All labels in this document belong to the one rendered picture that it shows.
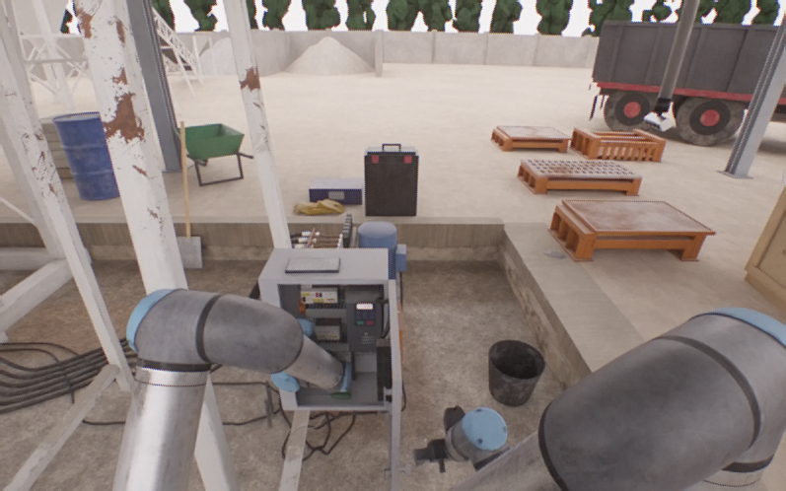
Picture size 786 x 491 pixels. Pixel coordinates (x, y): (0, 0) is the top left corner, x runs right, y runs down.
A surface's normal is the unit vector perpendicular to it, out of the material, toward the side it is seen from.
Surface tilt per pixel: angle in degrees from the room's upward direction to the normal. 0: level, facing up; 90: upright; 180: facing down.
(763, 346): 18
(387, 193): 90
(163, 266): 80
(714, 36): 90
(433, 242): 90
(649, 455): 63
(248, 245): 90
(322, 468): 0
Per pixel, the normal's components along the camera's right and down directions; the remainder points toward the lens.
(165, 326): -0.07, -0.18
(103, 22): 0.02, 0.32
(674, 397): -0.37, -0.48
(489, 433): 0.15, -0.69
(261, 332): 0.63, -0.17
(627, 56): -0.53, 0.40
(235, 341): 0.33, 0.10
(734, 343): 0.05, -0.84
